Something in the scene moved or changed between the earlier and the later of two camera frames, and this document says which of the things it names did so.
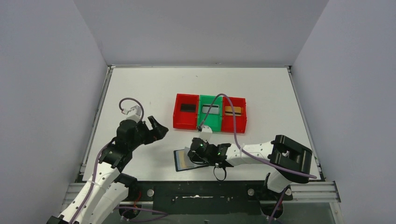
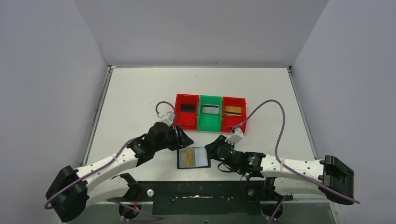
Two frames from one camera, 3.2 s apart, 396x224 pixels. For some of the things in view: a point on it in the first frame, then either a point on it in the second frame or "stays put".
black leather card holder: (183, 162) stays put
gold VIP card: (237, 111) stays put
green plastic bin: (215, 118) stays put
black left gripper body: (149, 131) -> (178, 137)
